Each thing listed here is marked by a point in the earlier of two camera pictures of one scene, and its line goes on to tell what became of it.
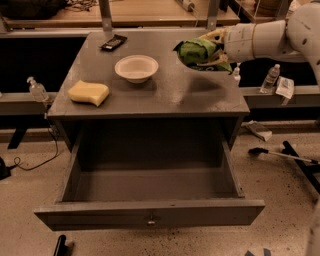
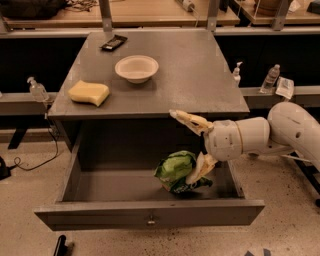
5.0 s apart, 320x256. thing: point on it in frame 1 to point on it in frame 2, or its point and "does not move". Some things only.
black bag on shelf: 30,9 does not move
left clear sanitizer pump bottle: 37,90 does not move
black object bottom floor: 61,248 does not move
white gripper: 238,42 to 222,139
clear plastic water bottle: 270,79 does not move
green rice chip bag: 195,51 to 173,171
